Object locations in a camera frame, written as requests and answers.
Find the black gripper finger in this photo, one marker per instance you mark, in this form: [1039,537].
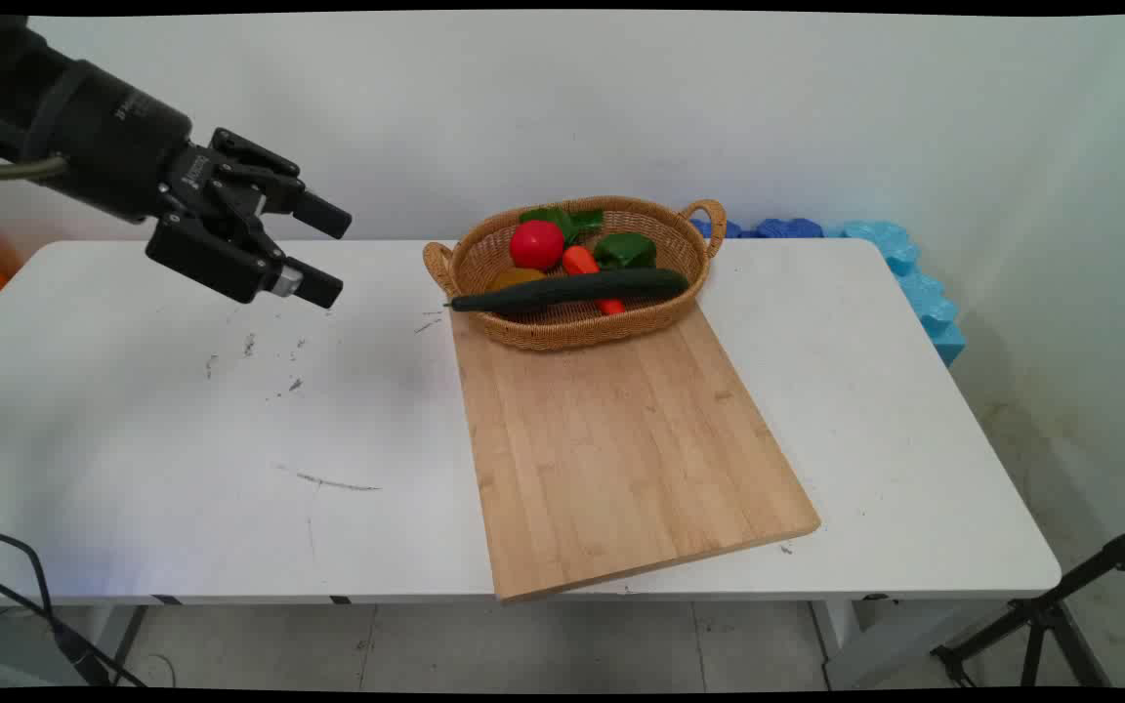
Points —
[230,259]
[313,210]

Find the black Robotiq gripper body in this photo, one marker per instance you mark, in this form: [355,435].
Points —
[108,137]

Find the dark green cucumber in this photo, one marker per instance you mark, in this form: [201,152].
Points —
[572,289]

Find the brown kiwi fruit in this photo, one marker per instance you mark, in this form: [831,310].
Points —
[516,277]

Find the red tomato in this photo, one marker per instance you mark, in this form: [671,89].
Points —
[536,244]

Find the green leafy vegetable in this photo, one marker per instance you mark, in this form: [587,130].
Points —
[553,219]

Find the orange carrot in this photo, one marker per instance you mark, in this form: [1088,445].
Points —
[579,260]

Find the woven wicker basket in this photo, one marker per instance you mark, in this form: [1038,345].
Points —
[572,327]

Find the green bell pepper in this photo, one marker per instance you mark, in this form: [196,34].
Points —
[624,251]

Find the bamboo cutting board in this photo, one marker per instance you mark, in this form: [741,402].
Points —
[621,449]

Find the white table leg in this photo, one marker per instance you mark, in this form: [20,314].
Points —
[875,644]
[25,649]

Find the dark blue foam piece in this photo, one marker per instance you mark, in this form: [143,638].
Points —
[777,228]

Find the light blue foam piece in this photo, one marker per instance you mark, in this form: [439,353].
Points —
[924,293]

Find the black tripod stand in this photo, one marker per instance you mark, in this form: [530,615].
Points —
[1046,615]

